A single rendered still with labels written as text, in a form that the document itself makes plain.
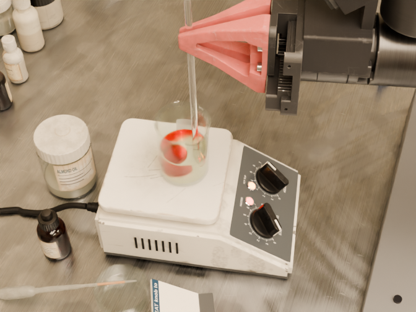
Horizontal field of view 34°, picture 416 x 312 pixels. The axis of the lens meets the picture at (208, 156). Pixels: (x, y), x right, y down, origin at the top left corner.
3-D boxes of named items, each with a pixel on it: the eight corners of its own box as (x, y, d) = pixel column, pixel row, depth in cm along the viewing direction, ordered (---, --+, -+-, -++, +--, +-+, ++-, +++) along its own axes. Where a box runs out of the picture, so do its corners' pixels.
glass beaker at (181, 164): (149, 161, 70) (143, 106, 64) (197, 143, 71) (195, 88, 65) (173, 203, 66) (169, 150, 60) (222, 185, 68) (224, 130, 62)
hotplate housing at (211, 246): (298, 184, 79) (306, 138, 72) (290, 284, 70) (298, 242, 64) (111, 161, 81) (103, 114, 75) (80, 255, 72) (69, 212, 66)
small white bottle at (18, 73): (17, 68, 91) (6, 29, 86) (33, 75, 90) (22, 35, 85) (4, 80, 90) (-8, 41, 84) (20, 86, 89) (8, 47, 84)
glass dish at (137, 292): (161, 291, 70) (160, 280, 68) (126, 332, 67) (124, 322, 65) (119, 264, 72) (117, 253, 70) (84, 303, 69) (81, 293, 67)
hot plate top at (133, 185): (234, 134, 73) (234, 129, 72) (217, 227, 65) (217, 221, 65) (124, 121, 74) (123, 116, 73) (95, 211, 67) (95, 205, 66)
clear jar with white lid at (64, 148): (36, 175, 79) (22, 129, 73) (82, 151, 82) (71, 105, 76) (61, 209, 76) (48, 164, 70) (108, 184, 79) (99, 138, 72)
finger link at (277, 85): (166, 43, 50) (294, 49, 49) (181, -16, 55) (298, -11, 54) (173, 107, 55) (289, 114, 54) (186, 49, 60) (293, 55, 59)
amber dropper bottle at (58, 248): (60, 232, 74) (49, 194, 69) (77, 249, 73) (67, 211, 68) (37, 249, 73) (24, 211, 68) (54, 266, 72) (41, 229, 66)
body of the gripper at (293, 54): (277, 55, 49) (381, 61, 48) (283, -28, 56) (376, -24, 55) (273, 117, 54) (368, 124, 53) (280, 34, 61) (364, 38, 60)
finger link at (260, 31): (171, 26, 52) (296, 32, 51) (184, -31, 56) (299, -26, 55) (177, 90, 57) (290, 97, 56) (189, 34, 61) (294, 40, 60)
